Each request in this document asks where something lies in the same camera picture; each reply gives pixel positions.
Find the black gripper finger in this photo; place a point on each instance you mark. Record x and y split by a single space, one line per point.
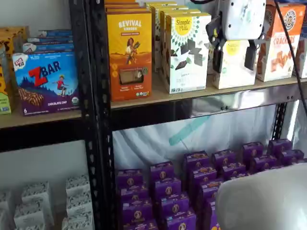
250 57
216 33

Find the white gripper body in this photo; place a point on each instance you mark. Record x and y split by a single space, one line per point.
244 19

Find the Simple Mills almond bar box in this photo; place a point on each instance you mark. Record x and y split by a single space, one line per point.
237 74

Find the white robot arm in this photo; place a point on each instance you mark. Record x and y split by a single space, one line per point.
263 198

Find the orange pretzel crackers box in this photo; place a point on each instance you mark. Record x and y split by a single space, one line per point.
280 62
269 16

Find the Simple Mills sweet thins box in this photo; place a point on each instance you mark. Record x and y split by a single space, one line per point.
163 3
162 48
154 36
189 64

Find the blue white cracker box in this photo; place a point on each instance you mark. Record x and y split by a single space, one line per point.
302 62

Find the wooden shelf board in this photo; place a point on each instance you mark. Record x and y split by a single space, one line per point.
158 95
48 118

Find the orange Revival cracker box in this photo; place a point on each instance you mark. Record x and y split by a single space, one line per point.
129 60
127 10

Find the purple Annie's snack box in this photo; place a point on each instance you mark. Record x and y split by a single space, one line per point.
202 178
233 171
136 210
224 159
263 164
208 191
253 151
181 221
279 146
140 225
162 172
210 213
134 195
173 206
129 178
291 157
196 161
168 189

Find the blue purple ZBar box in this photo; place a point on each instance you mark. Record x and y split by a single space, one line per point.
55 33
45 83
50 39
48 47

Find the purple orange snack box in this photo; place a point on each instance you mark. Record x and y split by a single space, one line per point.
214 227

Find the orange brown spotted box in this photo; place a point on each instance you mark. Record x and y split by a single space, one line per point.
6 48
19 36

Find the white patterned small box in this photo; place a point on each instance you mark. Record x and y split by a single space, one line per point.
28 227
78 185
79 222
79 203
28 215
36 191

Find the green yellow snack box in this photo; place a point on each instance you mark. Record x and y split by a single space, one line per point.
4 103

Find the white sheet with teal print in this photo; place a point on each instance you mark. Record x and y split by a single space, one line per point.
148 143

